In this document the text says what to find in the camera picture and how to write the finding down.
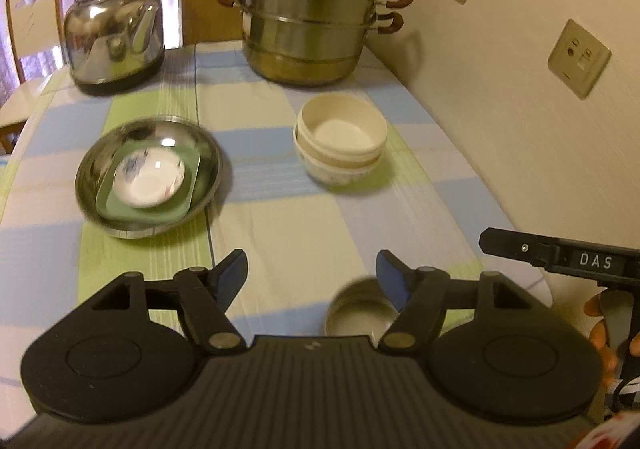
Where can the green square plate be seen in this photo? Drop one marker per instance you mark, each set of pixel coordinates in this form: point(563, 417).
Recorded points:
point(107, 206)

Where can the large stainless steel plate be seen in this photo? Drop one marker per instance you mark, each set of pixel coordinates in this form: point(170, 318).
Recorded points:
point(150, 131)

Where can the checked pastel tablecloth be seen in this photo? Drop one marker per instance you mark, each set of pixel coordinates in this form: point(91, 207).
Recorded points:
point(280, 229)

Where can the stainless steel bowl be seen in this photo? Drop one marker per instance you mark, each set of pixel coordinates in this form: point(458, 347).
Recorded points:
point(355, 319)

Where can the red white cloth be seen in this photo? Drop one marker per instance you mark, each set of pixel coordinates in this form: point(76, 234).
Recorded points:
point(610, 434)

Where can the person's right hand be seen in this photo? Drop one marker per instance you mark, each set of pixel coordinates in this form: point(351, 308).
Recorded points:
point(605, 349)

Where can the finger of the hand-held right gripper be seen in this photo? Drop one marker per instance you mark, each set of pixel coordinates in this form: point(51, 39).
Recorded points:
point(515, 246)

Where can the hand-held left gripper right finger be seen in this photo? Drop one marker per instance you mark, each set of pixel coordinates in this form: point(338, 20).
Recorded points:
point(392, 279)

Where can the small floral white plate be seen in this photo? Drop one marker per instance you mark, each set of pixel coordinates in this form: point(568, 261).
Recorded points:
point(150, 181)

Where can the single beige wall socket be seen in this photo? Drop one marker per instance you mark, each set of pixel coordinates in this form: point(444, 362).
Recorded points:
point(577, 59)

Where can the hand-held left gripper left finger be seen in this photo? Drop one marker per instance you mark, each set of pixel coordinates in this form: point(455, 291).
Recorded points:
point(230, 279)

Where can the white wooden chair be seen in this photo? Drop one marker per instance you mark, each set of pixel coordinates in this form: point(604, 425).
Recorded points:
point(30, 29)

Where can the stainless steel steamer pot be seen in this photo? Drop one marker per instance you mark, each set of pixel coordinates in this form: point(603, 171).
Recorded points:
point(305, 29)

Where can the white ceramic bowl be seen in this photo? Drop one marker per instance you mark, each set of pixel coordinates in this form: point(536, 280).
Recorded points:
point(340, 176)

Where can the cream plastic bowl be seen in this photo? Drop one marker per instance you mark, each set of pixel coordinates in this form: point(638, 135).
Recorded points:
point(345, 129)

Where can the stainless steel kettle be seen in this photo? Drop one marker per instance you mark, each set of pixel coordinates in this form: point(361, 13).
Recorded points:
point(110, 44)

